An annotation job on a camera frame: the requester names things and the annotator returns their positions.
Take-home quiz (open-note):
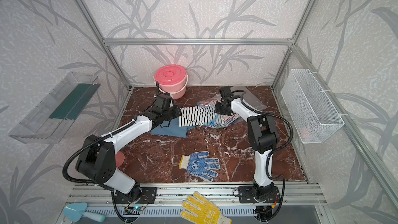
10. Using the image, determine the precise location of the red white striped garment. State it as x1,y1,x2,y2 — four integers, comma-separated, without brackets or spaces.
197,98,240,129

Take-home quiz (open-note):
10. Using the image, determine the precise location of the clear vacuum storage bag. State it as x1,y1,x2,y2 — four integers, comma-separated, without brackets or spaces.
198,86,267,124

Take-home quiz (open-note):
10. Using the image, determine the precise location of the black white striped garment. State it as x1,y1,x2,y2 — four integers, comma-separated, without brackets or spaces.
179,106,217,127

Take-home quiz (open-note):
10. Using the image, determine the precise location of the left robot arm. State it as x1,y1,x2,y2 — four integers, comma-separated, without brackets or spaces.
62,85,180,195

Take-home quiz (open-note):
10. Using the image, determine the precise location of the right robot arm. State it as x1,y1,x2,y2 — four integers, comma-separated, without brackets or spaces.
215,86,294,202

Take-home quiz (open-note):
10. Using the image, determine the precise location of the pink lidded plastic bucket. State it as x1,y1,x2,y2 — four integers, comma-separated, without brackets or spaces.
154,64,188,100

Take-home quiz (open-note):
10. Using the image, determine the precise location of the blue dotted work glove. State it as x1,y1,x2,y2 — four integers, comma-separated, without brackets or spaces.
179,151,220,182

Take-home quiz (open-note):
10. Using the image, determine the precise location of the pink watering can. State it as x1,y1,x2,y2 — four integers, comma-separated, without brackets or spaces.
115,151,125,168

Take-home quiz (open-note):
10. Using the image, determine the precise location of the pink item in basket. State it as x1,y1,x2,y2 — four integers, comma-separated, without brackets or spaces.
300,126,313,142

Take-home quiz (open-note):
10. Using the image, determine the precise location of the yellow dotted work glove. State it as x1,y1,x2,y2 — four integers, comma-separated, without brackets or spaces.
180,191,232,224

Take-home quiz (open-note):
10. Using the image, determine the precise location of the light blue hand trowel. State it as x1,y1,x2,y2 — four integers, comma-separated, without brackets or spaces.
62,202,106,223

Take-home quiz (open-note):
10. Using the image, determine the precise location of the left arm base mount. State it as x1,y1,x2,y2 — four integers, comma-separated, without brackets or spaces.
114,187,158,204

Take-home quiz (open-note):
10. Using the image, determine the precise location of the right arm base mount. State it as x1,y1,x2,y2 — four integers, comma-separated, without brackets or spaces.
238,186,280,205

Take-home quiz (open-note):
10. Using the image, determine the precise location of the white wire mesh basket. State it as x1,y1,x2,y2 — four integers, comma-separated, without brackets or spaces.
281,68,345,144

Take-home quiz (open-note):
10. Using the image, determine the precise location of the clear plastic wall shelf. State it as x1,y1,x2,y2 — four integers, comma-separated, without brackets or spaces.
9,72,101,144

